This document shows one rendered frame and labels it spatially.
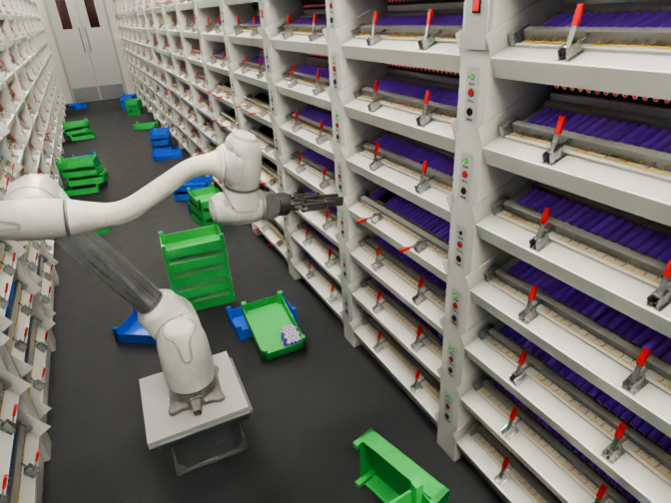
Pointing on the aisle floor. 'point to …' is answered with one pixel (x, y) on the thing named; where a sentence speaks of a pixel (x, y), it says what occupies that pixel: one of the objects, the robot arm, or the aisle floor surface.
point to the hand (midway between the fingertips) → (332, 200)
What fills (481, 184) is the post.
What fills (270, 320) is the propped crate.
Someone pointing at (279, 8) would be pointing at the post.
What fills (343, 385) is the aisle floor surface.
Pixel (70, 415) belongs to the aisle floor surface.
